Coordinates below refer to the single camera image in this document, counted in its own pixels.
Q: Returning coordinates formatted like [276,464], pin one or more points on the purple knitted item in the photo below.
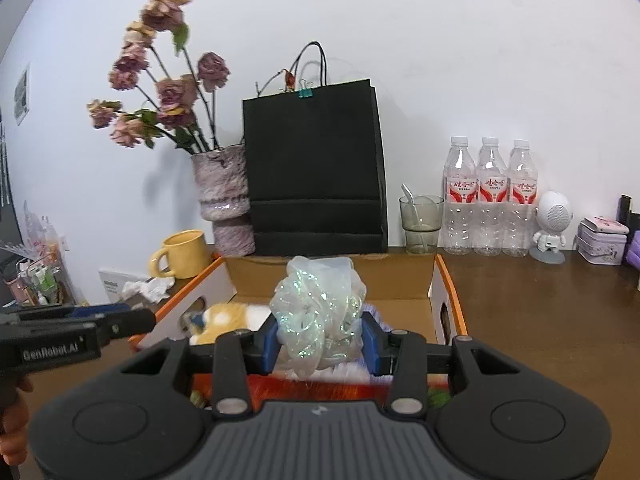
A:
[372,307]

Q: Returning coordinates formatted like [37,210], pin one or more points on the wall picture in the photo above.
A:
[21,92]

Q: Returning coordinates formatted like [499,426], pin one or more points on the green binder clip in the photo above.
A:
[305,93]

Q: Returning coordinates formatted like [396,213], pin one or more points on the iridescent mesh bath ball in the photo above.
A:
[315,305]

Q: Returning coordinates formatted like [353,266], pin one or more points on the clear water bottle red label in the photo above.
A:
[491,195]
[459,195]
[522,195]

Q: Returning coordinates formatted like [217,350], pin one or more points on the orange and white plush toy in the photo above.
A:
[230,317]

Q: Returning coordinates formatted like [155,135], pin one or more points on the person's left hand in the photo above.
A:
[15,430]

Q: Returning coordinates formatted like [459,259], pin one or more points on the flat white carton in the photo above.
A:
[112,282]

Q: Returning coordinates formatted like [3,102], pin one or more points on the white robot figure speaker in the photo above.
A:
[552,215]

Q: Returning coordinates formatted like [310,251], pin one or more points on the red cardboard box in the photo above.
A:
[390,275]

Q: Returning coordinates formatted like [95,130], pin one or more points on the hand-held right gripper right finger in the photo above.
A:
[375,347]

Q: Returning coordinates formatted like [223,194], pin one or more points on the black paper bag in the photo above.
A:
[312,160]

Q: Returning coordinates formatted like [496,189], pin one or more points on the yellow mug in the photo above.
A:
[185,255]

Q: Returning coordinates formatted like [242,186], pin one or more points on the clear drinking glass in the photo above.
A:
[422,230]

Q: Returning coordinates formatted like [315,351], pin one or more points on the dried rose bouquet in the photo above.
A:
[170,95]

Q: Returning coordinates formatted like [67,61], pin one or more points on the purple tissue pack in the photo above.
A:
[634,250]

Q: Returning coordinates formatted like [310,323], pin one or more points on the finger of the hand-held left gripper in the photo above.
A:
[95,310]
[130,322]

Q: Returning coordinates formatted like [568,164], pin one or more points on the mottled purple vase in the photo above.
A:
[225,185]

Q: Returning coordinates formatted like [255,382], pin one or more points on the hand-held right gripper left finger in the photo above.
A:
[266,345]

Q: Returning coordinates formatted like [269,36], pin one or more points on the black upright block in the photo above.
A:
[625,207]

